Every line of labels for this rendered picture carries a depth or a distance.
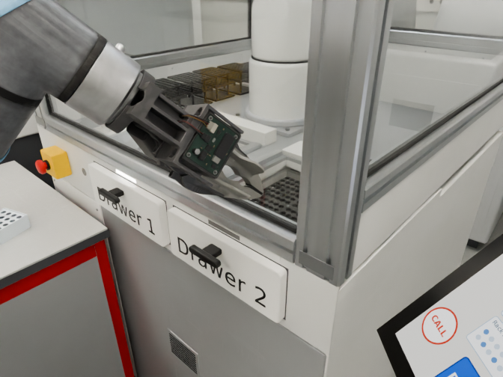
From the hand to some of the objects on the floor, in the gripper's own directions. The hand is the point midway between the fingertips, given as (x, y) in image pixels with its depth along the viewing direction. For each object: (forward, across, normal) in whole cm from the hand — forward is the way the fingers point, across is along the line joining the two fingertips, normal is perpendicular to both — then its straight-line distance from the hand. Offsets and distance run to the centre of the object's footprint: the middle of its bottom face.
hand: (251, 188), depth 53 cm
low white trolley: (+24, -93, +102) cm, 140 cm away
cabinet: (+92, -36, +80) cm, 127 cm away
